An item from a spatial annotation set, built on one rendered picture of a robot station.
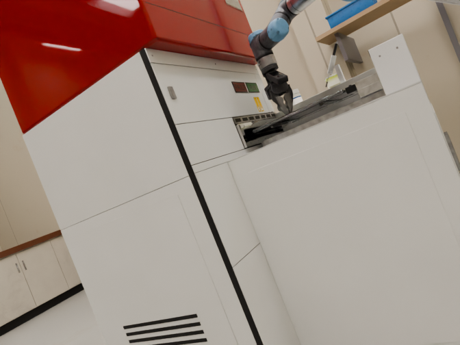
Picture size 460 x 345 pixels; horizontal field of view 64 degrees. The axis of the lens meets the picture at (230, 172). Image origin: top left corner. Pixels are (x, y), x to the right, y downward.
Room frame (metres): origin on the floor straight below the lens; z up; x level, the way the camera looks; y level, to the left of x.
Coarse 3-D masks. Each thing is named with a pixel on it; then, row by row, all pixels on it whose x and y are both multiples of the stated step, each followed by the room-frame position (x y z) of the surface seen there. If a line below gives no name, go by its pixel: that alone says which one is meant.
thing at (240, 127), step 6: (258, 120) 1.56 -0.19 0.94; (264, 120) 1.62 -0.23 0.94; (270, 120) 1.68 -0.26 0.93; (240, 126) 1.41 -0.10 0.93; (246, 126) 1.45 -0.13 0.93; (252, 126) 1.49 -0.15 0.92; (258, 126) 1.54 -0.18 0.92; (240, 132) 1.40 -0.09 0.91; (282, 132) 1.75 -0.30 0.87; (240, 138) 1.40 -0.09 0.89; (246, 138) 1.41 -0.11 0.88; (258, 138) 1.50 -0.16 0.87; (264, 138) 1.55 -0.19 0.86; (246, 144) 1.40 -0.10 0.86; (252, 144) 1.44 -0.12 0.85
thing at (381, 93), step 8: (368, 96) 1.26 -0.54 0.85; (376, 96) 1.25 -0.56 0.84; (352, 104) 1.29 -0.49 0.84; (360, 104) 1.28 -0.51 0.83; (336, 112) 1.32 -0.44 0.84; (312, 120) 1.37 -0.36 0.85; (320, 120) 1.35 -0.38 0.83; (296, 128) 1.40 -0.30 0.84; (304, 128) 1.39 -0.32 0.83; (280, 136) 1.44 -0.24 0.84; (264, 144) 1.47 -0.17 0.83
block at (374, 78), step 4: (372, 76) 1.22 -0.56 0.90; (376, 76) 1.21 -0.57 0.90; (360, 80) 1.24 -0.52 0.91; (364, 80) 1.23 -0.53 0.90; (368, 80) 1.23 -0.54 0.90; (372, 80) 1.22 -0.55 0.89; (376, 80) 1.21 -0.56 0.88; (356, 84) 1.25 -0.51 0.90; (360, 84) 1.24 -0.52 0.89; (364, 84) 1.23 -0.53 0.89; (368, 84) 1.23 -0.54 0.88; (360, 88) 1.24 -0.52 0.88
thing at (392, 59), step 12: (396, 36) 1.00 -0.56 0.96; (372, 48) 1.04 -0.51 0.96; (384, 48) 1.02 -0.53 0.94; (396, 48) 1.01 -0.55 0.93; (408, 48) 1.22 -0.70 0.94; (372, 60) 1.04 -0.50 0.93; (384, 60) 1.03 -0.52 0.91; (396, 60) 1.01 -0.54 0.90; (408, 60) 1.00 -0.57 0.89; (384, 72) 1.03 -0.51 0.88; (396, 72) 1.02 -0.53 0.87; (408, 72) 1.01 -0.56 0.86; (384, 84) 1.04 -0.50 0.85; (396, 84) 1.03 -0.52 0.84; (408, 84) 1.01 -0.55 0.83
